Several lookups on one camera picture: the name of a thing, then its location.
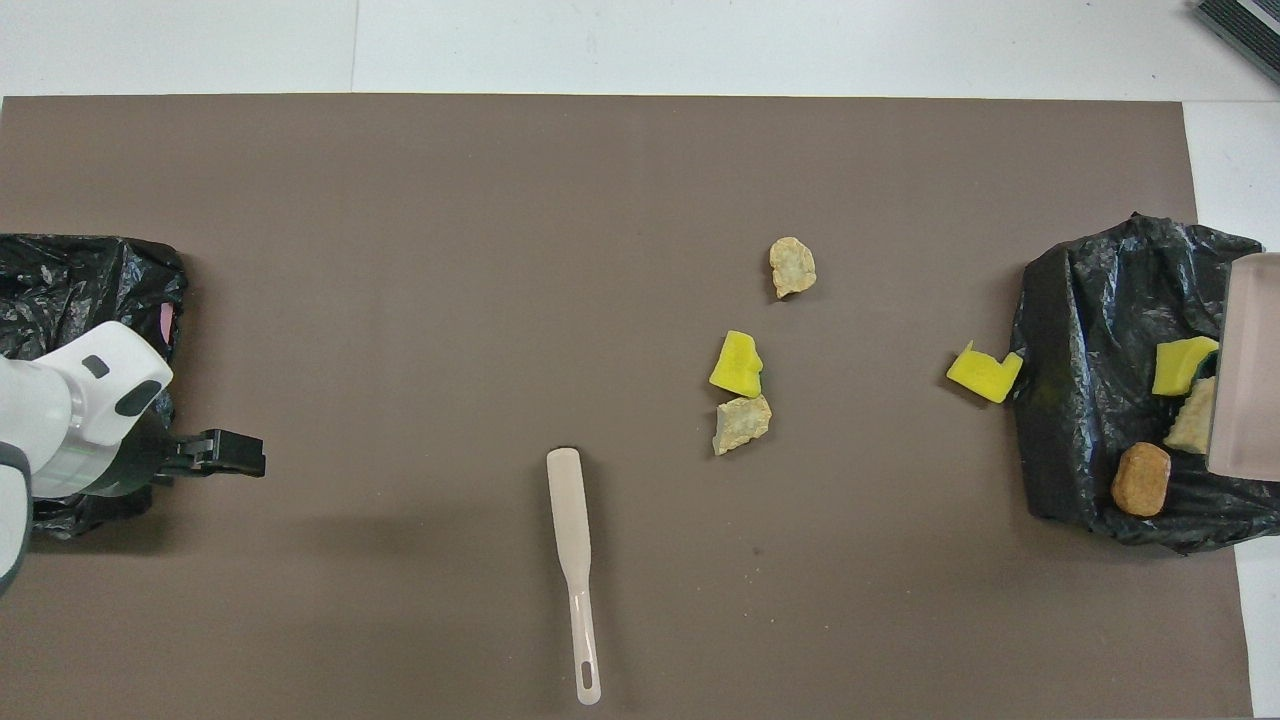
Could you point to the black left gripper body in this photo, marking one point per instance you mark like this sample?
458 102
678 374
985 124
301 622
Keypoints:
140 465

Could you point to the beige hand brush black bristles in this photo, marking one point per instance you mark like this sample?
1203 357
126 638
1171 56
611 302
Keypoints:
568 500

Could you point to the thick yellow sponge chunk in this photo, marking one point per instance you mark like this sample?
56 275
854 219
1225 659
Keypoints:
736 365

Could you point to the beige foam rock chunk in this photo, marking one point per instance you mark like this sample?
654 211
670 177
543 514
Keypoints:
742 422

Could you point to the rounded beige foam chunk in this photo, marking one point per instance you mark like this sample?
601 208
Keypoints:
792 266

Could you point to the L-shaped yellow sponge piece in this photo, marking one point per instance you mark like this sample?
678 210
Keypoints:
985 375

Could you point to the brown cork piece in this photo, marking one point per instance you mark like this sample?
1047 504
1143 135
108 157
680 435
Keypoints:
1140 480

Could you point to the small curved yellow sponge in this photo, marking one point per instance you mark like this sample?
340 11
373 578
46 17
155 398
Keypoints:
1180 365

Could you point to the grey-beige foam rock chunk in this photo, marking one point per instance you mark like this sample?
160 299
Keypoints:
1195 420

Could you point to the beige plastic dustpan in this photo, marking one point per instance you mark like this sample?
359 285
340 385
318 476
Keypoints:
1250 370

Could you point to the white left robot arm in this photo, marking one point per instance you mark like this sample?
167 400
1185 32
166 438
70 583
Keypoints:
50 410

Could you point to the black bag bin pink spot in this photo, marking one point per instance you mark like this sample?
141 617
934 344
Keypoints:
60 280

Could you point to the black bag lined bin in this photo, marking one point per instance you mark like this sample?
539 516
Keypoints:
1090 330

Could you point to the large brown table mat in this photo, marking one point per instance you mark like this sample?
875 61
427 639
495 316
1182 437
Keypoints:
500 250

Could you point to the dark ribbed vent panel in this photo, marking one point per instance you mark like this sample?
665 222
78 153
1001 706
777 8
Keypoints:
1250 25

